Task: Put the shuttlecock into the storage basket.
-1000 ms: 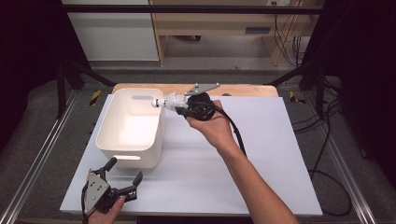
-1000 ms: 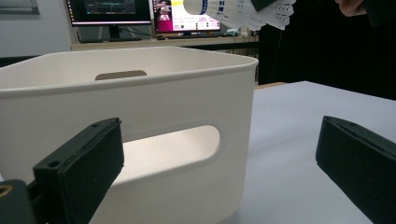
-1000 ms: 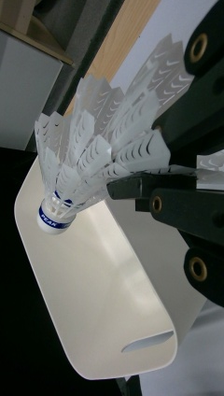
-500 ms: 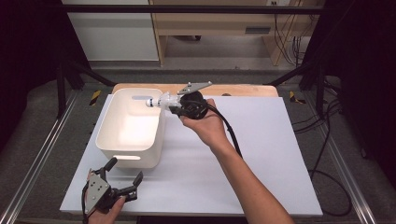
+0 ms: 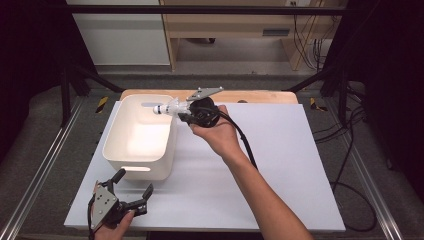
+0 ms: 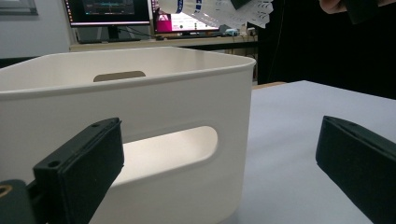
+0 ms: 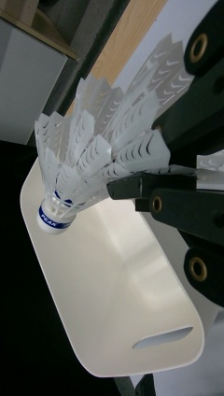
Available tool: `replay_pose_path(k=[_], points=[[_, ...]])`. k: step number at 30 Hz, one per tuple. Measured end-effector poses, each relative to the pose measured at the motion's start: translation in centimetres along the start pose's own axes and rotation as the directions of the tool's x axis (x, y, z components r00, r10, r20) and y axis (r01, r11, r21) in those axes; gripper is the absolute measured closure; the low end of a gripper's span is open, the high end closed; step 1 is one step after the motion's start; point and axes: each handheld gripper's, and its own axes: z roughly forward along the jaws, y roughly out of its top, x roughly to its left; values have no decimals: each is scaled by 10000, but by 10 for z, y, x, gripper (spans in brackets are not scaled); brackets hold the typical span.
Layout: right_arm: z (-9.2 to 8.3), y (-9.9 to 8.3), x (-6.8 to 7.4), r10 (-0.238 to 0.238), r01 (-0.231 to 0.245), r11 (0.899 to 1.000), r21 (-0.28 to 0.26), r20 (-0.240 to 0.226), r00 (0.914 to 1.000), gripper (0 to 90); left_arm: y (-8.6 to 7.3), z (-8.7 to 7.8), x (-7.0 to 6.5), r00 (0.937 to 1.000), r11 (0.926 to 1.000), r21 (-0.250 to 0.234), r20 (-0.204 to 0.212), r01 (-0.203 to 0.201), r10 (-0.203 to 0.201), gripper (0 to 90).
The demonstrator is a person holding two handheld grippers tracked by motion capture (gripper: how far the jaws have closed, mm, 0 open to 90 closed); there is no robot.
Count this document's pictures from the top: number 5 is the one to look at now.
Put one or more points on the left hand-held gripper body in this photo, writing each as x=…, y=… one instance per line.
x=105, y=206

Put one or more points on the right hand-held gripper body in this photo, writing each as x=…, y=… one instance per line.
x=203, y=113

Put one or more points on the white plastic storage bin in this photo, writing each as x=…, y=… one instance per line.
x=140, y=143

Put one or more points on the person's left hand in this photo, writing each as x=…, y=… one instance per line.
x=113, y=231

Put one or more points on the person's right hand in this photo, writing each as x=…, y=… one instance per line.
x=220, y=138

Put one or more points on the light wooden desk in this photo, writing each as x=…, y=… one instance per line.
x=226, y=25

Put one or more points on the black metal stand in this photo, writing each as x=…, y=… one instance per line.
x=65, y=100
x=342, y=96

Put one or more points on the white cabinet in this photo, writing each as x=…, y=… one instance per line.
x=123, y=40

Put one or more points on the black curtain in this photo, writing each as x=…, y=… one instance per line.
x=393, y=66
x=26, y=50

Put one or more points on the aluminium floor rail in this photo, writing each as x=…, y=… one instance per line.
x=386, y=226
x=41, y=166

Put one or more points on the black horizontal frame bar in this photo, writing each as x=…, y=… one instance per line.
x=200, y=9

